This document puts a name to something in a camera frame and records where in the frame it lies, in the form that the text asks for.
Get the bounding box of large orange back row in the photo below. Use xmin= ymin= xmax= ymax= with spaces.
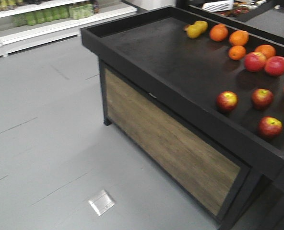
xmin=229 ymin=30 xmax=249 ymax=46

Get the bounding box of red apple pair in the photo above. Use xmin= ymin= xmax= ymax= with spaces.
xmin=244 ymin=52 xmax=267 ymax=72
xmin=264 ymin=56 xmax=284 ymax=77

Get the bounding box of yellow pear front left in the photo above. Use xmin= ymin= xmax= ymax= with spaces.
xmin=186 ymin=24 xmax=202 ymax=39

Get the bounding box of red apple left pair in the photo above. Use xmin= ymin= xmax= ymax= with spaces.
xmin=244 ymin=52 xmax=267 ymax=72

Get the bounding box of red apple right pair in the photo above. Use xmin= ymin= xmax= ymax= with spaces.
xmin=264 ymin=56 xmax=284 ymax=77

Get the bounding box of yellow pear back left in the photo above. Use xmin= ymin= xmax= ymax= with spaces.
xmin=194 ymin=20 xmax=208 ymax=34

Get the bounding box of black wooden produce stand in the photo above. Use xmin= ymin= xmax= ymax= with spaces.
xmin=81 ymin=7 xmax=284 ymax=230

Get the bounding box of red apple middle right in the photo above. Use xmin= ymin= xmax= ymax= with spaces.
xmin=251 ymin=88 xmax=274 ymax=110

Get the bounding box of red apple far right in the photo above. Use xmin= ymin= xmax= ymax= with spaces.
xmin=258 ymin=116 xmax=283 ymax=139

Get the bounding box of orange behind apples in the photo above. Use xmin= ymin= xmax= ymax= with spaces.
xmin=254 ymin=44 xmax=276 ymax=59

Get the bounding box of metal floor socket plate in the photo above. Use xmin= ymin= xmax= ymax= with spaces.
xmin=88 ymin=189 xmax=116 ymax=216

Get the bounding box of small orange front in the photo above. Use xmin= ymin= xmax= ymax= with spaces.
xmin=228 ymin=46 xmax=247 ymax=60

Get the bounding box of yellow pear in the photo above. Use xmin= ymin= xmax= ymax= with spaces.
xmin=194 ymin=20 xmax=208 ymax=34
xmin=186 ymin=24 xmax=202 ymax=39

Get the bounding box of white store shelf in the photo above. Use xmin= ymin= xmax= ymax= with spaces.
xmin=0 ymin=0 xmax=137 ymax=57

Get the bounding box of red yellow apple front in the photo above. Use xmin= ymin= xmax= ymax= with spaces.
xmin=216 ymin=91 xmax=238 ymax=113

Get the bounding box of orange with knob top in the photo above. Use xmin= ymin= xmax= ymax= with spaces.
xmin=209 ymin=23 xmax=228 ymax=42

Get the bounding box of white perforated grater board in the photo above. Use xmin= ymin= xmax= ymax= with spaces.
xmin=202 ymin=0 xmax=234 ymax=12

